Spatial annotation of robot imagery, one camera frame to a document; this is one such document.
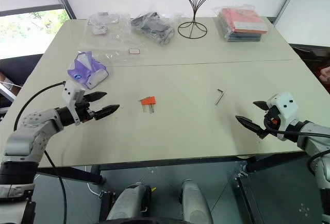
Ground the orange hex key holder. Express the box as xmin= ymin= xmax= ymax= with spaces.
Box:
xmin=140 ymin=96 xmax=157 ymax=106

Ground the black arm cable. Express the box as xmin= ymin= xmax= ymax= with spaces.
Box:
xmin=14 ymin=81 xmax=68 ymax=224
xmin=267 ymin=128 xmax=330 ymax=178

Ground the grey metal frame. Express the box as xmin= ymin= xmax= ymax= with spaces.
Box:
xmin=0 ymin=81 xmax=19 ymax=114

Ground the black L-shaped hex key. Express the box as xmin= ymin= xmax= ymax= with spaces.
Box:
xmin=215 ymin=88 xmax=225 ymax=105

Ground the purple tissue pack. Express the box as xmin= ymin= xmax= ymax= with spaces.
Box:
xmin=67 ymin=50 xmax=109 ymax=90

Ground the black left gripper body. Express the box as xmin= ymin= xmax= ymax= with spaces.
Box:
xmin=74 ymin=97 xmax=97 ymax=124

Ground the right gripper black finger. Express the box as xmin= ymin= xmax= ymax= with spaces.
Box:
xmin=235 ymin=115 xmax=267 ymax=140
xmin=253 ymin=100 xmax=270 ymax=111

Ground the dark red garment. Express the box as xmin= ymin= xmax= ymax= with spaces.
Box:
xmin=318 ymin=64 xmax=330 ymax=93

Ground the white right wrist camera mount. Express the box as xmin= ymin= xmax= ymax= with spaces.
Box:
xmin=267 ymin=92 xmax=300 ymax=142

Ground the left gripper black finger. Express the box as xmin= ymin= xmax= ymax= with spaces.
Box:
xmin=93 ymin=104 xmax=121 ymax=121
xmin=86 ymin=92 xmax=108 ymax=104

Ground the black table crossbeam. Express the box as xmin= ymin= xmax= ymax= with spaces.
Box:
xmin=97 ymin=156 xmax=245 ymax=171

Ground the clear bag with small items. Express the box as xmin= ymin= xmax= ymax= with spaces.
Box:
xmin=87 ymin=11 xmax=131 ymax=37

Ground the black wire hat stand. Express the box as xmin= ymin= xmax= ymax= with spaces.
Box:
xmin=177 ymin=0 xmax=220 ymax=39

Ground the bagged black strap bundle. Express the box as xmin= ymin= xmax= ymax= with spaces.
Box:
xmin=129 ymin=11 xmax=183 ymax=46

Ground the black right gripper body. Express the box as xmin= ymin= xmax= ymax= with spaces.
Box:
xmin=263 ymin=106 xmax=281 ymax=132

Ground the window with green view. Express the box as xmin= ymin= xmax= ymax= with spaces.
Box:
xmin=0 ymin=8 xmax=71 ymax=60

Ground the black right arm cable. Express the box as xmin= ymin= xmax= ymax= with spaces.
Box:
xmin=267 ymin=128 xmax=330 ymax=178

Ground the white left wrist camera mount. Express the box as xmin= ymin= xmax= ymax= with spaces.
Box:
xmin=61 ymin=79 xmax=86 ymax=127

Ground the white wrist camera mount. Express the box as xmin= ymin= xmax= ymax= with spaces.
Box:
xmin=61 ymin=79 xmax=86 ymax=127
xmin=267 ymin=92 xmax=300 ymax=142

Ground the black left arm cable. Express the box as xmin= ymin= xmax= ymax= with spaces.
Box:
xmin=14 ymin=81 xmax=68 ymax=224

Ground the grey rounded robot leg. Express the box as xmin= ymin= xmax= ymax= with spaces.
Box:
xmin=107 ymin=182 xmax=153 ymax=224
xmin=179 ymin=179 xmax=213 ymax=224

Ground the black table leg brace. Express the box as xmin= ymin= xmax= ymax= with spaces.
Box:
xmin=36 ymin=166 xmax=106 ymax=185
xmin=242 ymin=153 xmax=310 ymax=174

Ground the black metal floor frame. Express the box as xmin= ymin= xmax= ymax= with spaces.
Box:
xmin=99 ymin=190 xmax=117 ymax=224
xmin=233 ymin=174 xmax=261 ymax=224

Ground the flat clear plastic bag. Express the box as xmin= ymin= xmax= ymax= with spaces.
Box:
xmin=79 ymin=28 xmax=150 ymax=62

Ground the grey partition post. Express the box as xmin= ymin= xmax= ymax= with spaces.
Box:
xmin=273 ymin=0 xmax=308 ymax=24

